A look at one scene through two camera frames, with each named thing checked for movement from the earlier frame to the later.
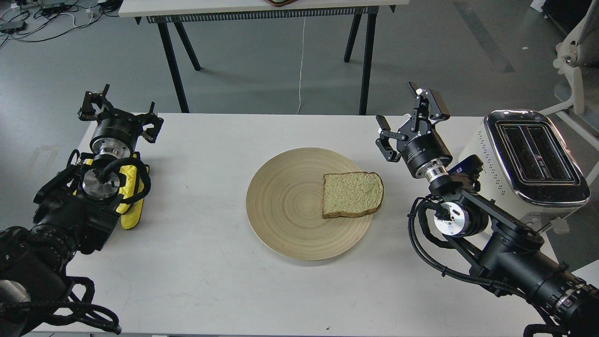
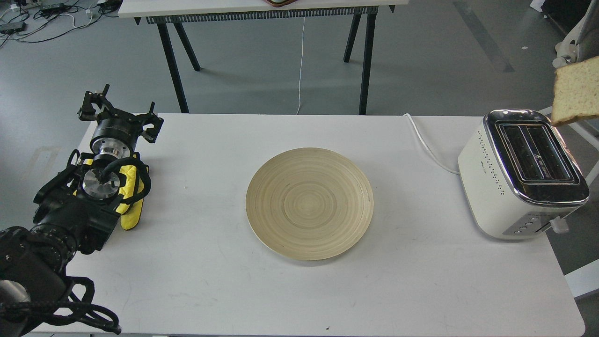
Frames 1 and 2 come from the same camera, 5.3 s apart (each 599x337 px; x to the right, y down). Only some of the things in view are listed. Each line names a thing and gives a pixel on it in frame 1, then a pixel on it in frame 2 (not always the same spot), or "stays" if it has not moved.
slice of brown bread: x=351 y=194 -> x=576 y=91
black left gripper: x=117 y=134 stays
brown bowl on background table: x=280 y=3 stays
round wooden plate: x=284 y=203 stays
